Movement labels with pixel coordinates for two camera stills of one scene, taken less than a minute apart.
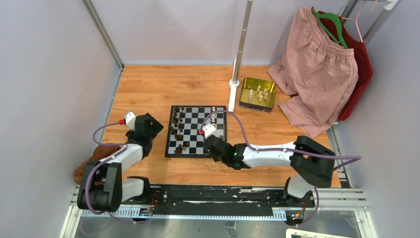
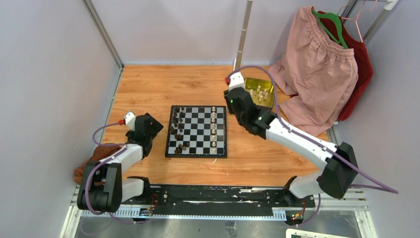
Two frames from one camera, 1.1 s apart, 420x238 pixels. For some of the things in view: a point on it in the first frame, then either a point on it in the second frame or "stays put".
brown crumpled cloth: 101,152 stays put
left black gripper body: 155,128 stays put
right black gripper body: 219,158 → 240,120
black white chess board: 183,140 stays put
